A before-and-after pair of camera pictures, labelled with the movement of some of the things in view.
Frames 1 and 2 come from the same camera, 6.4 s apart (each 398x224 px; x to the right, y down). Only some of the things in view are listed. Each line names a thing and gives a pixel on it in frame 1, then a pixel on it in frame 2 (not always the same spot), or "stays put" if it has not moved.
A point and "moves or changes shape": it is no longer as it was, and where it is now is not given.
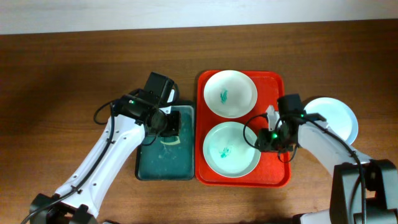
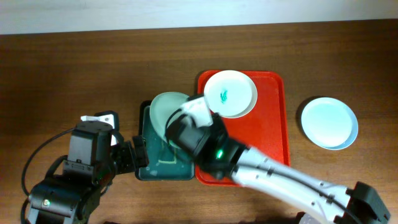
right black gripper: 265,144 -> 219,123
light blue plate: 339,117 stays put
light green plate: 226,152 moves or changes shape
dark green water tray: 169,158 stays put
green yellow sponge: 171,143 moves or changes shape
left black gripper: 175,129 -> 125,150
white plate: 230,94 stays put
